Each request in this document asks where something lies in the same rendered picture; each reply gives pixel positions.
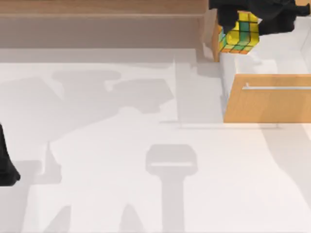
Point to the multicoloured puzzle cube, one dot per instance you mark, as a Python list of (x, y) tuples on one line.
[(240, 36)]

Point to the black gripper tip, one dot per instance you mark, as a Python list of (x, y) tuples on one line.
[(6, 167)]

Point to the pale wooden drawer front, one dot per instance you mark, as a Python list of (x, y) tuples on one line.
[(267, 106)]

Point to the wooden cupboard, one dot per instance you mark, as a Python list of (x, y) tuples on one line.
[(97, 29)]

